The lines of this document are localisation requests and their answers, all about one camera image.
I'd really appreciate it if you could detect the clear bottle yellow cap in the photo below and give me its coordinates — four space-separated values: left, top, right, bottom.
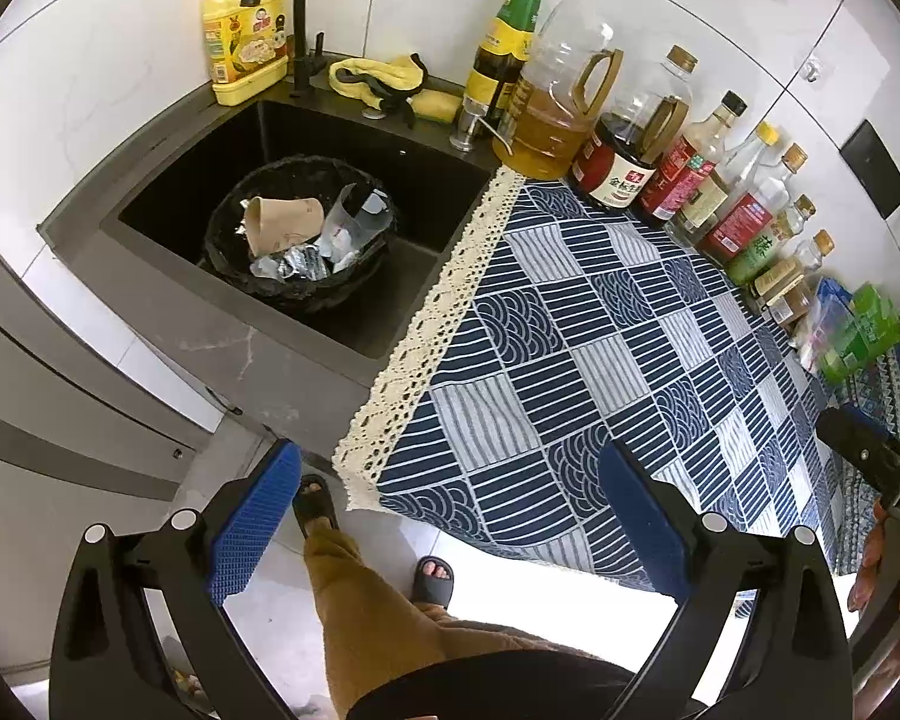
670 119 783 249

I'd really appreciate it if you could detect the black faucet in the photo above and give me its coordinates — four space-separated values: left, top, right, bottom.
239 0 328 99

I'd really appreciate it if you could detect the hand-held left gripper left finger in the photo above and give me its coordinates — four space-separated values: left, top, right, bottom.
49 439 305 720

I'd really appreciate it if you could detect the clear plastic cup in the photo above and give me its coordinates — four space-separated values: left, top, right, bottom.
320 181 365 272

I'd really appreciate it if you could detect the brown paper cup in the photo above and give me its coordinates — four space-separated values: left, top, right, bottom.
241 194 326 258

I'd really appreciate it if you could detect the cooking oil jug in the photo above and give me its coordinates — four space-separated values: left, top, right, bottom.
492 0 626 182

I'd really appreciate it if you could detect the red label bottle gold cap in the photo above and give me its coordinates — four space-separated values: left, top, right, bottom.
700 142 810 268

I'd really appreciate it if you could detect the black waste bin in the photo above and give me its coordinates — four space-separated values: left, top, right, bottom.
198 154 403 317

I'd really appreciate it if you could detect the person's left leg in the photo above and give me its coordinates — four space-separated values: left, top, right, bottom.
301 520 467 720

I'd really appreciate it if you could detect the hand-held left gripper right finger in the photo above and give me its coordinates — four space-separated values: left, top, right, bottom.
598 439 850 720

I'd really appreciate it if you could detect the dark bottle with yellow label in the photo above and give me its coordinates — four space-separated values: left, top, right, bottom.
464 0 553 129

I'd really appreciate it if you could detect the black slipper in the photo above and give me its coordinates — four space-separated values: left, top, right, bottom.
408 554 458 608
290 473 344 542

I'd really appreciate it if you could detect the pale bottle gold cap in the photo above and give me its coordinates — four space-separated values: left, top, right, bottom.
749 228 836 305

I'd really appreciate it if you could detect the soy sauce jug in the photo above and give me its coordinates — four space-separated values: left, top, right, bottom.
567 44 701 212

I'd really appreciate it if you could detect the yellow sponge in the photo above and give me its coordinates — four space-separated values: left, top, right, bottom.
408 88 461 125

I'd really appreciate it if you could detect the small spice jar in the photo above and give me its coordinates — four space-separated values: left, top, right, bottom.
764 280 815 328

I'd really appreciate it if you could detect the person's black top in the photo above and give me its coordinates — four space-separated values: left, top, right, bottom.
344 648 710 720

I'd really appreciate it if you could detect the silver foil wrapper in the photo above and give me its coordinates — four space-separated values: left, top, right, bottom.
250 243 332 283

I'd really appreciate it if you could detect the black power outlet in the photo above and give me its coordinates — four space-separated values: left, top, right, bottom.
841 119 900 221

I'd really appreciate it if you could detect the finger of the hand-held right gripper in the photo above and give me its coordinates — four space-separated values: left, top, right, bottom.
817 410 900 500
834 403 900 467

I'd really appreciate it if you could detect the yellow cleaning cloth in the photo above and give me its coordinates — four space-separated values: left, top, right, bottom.
328 53 431 125

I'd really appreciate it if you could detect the black kitchen sink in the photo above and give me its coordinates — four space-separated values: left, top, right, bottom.
37 55 497 392

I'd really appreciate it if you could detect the person's right hand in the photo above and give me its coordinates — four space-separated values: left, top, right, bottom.
846 501 900 623

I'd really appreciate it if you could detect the yellow dish soap bottle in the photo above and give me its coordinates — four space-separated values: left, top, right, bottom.
200 0 290 108

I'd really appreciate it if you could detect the red label bottle black cap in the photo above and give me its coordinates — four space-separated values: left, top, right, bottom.
637 89 749 227

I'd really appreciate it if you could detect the metal soap dispenser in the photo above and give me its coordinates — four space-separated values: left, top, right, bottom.
448 93 515 155

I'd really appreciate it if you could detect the clear plastic bag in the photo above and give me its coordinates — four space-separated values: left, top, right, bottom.
790 277 857 373

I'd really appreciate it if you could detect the green label bottle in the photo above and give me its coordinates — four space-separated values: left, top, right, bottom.
723 194 819 288

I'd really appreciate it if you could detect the green packet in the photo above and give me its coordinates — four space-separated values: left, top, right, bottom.
817 283 900 384

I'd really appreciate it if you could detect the blue white patterned tablecloth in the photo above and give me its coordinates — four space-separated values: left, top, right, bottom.
331 164 872 602

